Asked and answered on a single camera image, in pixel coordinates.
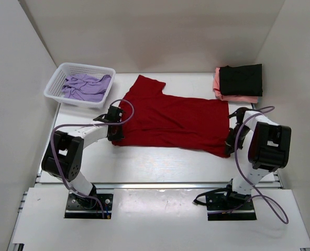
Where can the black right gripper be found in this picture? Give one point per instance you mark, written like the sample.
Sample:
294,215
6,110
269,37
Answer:
230,144

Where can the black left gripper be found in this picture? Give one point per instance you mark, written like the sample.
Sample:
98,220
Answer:
119,136

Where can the red t-shirt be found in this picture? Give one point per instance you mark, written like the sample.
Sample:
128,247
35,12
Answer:
159,120

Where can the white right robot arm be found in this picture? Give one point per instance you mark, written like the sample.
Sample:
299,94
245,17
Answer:
268,150

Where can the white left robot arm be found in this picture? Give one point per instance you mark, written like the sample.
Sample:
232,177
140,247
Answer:
63,156

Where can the folded light blue t-shirt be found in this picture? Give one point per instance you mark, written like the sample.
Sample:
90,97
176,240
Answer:
259,100

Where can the purple t-shirt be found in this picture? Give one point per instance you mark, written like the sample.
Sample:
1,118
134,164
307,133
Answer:
84,87

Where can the folded black t-shirt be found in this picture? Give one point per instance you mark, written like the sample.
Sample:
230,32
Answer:
241,80

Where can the folded pink t-shirt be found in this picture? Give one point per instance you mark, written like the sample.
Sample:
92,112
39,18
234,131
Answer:
232,98

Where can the white plastic laundry basket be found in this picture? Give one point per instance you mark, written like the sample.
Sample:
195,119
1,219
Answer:
54,86

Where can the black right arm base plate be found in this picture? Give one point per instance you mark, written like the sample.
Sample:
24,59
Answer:
223,204

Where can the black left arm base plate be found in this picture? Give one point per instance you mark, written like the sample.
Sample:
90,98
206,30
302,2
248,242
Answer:
85,208

